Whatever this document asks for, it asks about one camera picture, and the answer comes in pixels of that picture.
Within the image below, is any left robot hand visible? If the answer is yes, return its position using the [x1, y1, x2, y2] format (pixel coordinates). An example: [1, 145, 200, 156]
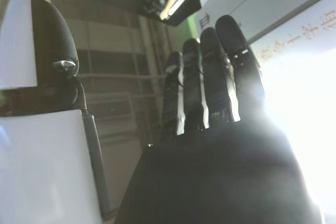
[0, 0, 326, 224]

